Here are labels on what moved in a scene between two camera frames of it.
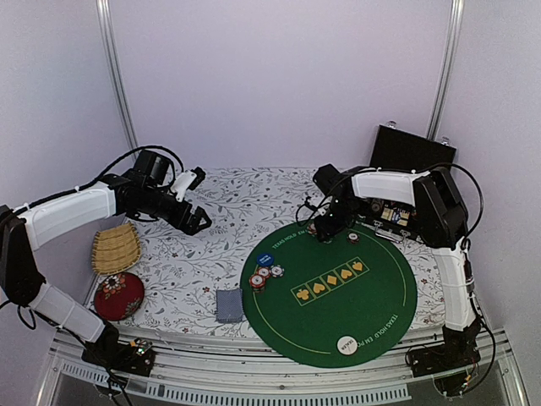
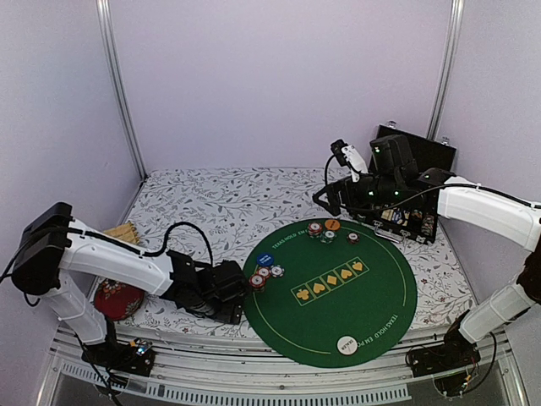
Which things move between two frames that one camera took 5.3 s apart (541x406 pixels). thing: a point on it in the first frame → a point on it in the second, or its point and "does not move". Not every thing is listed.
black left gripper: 191,227 → 233,311
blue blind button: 265,259 does not move
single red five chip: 264,271 does not move
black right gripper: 329,230 → 333,189
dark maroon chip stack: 353,237 does not move
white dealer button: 347,345 does not move
